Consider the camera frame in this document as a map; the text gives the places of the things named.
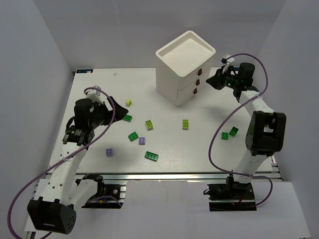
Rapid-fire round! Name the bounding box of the small lime lego brick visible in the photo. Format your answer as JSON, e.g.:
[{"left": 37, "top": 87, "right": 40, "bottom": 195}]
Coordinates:
[{"left": 125, "top": 99, "right": 132, "bottom": 107}]

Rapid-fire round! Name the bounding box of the white three-drawer cabinet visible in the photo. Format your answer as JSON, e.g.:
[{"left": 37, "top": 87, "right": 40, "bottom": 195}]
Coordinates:
[{"left": 156, "top": 30, "right": 216, "bottom": 107}]

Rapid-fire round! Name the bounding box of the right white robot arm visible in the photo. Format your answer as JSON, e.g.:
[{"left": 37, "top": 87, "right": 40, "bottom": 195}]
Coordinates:
[{"left": 206, "top": 63, "right": 287, "bottom": 184}]

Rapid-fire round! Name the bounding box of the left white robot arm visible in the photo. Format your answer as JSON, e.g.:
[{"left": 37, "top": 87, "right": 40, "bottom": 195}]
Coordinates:
[{"left": 27, "top": 97, "right": 129, "bottom": 235}]

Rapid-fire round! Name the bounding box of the green lego near left gripper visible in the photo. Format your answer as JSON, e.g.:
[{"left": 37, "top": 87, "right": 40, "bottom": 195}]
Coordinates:
[{"left": 123, "top": 115, "right": 133, "bottom": 122}]

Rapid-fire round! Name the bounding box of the green square lego brick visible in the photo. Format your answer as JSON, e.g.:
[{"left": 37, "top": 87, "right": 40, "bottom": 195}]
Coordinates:
[{"left": 128, "top": 131, "right": 139, "bottom": 142}]

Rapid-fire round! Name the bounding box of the purple lego brick centre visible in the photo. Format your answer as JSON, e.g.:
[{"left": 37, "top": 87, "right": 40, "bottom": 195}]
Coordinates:
[{"left": 139, "top": 137, "right": 146, "bottom": 145}]

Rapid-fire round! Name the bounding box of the purple lego brick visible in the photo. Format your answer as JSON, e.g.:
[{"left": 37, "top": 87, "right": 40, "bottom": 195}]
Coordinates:
[
  {"left": 106, "top": 148, "right": 114, "bottom": 157},
  {"left": 139, "top": 137, "right": 146, "bottom": 145}
]

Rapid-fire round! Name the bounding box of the purple lego brick left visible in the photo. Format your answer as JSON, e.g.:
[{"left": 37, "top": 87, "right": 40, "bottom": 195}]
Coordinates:
[{"left": 106, "top": 148, "right": 114, "bottom": 157}]

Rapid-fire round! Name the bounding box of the blue label sticker left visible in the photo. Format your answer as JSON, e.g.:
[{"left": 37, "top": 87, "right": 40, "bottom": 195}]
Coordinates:
[{"left": 76, "top": 69, "right": 93, "bottom": 74}]

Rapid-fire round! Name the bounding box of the green lego brick right rear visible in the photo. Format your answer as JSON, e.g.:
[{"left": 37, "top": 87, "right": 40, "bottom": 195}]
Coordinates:
[{"left": 229, "top": 126, "right": 239, "bottom": 137}]

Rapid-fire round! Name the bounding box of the long green lego brick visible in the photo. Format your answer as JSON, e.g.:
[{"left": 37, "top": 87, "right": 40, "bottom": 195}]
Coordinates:
[{"left": 145, "top": 151, "right": 159, "bottom": 162}]

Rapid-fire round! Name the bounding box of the green lego brick right front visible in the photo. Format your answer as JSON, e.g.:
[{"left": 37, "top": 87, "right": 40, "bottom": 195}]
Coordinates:
[{"left": 221, "top": 132, "right": 229, "bottom": 140}]

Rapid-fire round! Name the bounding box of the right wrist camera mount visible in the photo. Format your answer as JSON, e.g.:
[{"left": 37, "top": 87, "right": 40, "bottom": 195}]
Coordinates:
[{"left": 221, "top": 55, "right": 235, "bottom": 74}]

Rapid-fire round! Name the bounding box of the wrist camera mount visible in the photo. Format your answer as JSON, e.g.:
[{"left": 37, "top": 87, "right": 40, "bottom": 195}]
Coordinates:
[
  {"left": 84, "top": 85, "right": 103, "bottom": 104},
  {"left": 221, "top": 55, "right": 235, "bottom": 74}
]

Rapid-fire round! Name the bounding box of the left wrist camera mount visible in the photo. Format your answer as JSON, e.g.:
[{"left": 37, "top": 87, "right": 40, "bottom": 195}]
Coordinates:
[{"left": 84, "top": 85, "right": 103, "bottom": 104}]

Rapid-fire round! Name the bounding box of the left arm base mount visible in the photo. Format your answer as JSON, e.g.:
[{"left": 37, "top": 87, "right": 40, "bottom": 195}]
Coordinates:
[{"left": 75, "top": 174, "right": 125, "bottom": 209}]

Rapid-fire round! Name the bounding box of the aluminium rail frame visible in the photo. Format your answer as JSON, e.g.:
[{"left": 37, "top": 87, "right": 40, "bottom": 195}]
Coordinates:
[{"left": 23, "top": 159, "right": 284, "bottom": 239}]

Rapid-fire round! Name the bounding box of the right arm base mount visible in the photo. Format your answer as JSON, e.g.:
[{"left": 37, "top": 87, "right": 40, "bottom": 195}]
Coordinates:
[{"left": 203, "top": 175, "right": 257, "bottom": 212}]

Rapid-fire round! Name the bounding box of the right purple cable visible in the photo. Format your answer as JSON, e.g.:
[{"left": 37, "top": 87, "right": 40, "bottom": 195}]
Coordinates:
[{"left": 208, "top": 53, "right": 273, "bottom": 206}]

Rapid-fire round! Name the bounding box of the purple cable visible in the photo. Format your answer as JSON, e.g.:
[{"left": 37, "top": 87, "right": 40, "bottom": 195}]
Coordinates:
[
  {"left": 208, "top": 53, "right": 273, "bottom": 206},
  {"left": 7, "top": 86, "right": 123, "bottom": 239}
]

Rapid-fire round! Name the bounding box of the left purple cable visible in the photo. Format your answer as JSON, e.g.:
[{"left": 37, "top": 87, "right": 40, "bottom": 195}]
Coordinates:
[{"left": 7, "top": 86, "right": 123, "bottom": 239}]

